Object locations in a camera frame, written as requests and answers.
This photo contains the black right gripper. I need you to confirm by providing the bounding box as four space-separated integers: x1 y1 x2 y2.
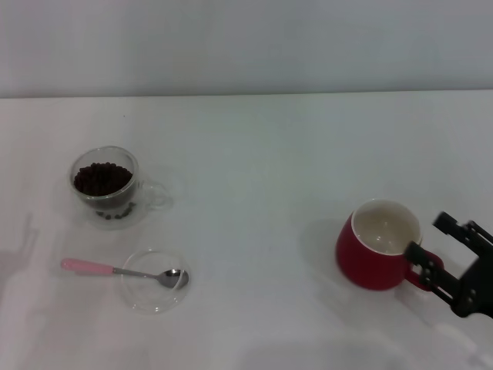
404 210 493 319

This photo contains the red mug white inside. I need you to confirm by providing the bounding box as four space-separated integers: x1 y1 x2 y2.
334 198 444 292

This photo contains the pink handled metal spoon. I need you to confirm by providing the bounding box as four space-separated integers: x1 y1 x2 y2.
60 257 190 290

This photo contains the clear double-wall glass cup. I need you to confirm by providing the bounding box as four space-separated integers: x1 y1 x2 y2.
69 145 174 232

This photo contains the coffee bean heap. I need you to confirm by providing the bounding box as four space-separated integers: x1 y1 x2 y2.
72 161 134 198

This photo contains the clear round glass dish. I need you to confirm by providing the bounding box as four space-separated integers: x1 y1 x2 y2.
121 248 193 316

